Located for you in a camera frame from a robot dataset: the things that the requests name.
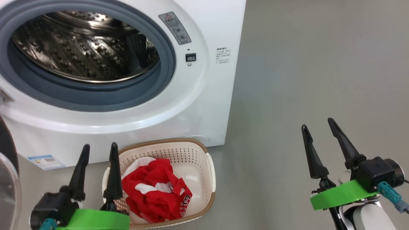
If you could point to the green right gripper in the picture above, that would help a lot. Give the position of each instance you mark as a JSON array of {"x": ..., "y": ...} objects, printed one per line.
[{"x": 338, "y": 195}]

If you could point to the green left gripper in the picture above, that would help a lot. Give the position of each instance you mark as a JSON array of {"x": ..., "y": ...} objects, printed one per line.
[{"x": 96, "y": 220}]

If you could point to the red and white garment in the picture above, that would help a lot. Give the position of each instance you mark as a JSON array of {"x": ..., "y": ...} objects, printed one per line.
[{"x": 153, "y": 185}]

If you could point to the black round glass washer door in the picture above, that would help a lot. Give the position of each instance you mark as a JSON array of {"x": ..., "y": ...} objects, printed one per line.
[{"x": 8, "y": 147}]

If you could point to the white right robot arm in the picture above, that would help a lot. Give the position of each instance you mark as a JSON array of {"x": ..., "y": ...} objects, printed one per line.
[{"x": 374, "y": 217}]

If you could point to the grey rubber door gasket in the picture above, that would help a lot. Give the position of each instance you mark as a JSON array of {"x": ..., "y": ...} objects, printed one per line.
[{"x": 96, "y": 95}]

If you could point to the cream perforated laundry basket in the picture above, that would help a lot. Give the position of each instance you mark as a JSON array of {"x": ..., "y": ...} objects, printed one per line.
[{"x": 188, "y": 153}]

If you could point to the white front-load washing machine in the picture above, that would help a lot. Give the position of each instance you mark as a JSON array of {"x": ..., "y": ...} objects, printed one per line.
[{"x": 211, "y": 111}]

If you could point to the stainless steel washing machine drum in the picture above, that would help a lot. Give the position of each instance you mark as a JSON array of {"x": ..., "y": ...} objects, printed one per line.
[{"x": 80, "y": 48}]

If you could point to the black door latch socket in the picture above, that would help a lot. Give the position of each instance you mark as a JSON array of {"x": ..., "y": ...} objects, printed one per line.
[{"x": 190, "y": 57}]

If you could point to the blue energy label sticker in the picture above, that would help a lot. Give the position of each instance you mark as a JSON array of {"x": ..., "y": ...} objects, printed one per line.
[{"x": 46, "y": 162}]

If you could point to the round white filter cover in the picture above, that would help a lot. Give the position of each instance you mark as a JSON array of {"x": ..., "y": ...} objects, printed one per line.
[{"x": 201, "y": 140}]

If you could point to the grey warning sticker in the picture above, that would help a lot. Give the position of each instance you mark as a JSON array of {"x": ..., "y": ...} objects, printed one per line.
[{"x": 175, "y": 28}]

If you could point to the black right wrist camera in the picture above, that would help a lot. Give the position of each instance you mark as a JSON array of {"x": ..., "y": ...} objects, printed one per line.
[{"x": 374, "y": 172}]

